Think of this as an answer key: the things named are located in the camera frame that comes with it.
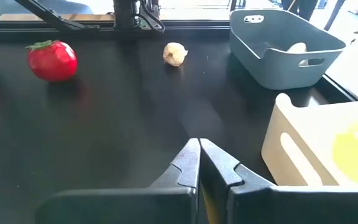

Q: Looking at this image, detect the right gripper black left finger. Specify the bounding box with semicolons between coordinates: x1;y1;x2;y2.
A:
35;138;201;224

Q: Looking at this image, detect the red tomato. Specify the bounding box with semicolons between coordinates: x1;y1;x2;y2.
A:
25;39;78;82

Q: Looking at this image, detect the yellow lemon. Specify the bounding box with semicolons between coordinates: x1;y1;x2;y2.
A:
333;132;358;187

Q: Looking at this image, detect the teal plastic basket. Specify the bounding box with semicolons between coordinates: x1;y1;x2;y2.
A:
229;8;347;91

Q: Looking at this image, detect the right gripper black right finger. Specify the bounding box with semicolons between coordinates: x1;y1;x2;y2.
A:
199;138;358;224

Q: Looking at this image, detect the white plastic basket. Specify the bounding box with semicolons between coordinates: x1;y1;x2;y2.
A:
261;92;358;187

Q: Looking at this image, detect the black diagonal frame strut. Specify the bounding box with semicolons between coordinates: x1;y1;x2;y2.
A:
14;0;101;30

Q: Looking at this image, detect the white garlic bulb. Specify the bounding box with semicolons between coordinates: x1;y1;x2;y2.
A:
286;42;308;54
162;42;188;68

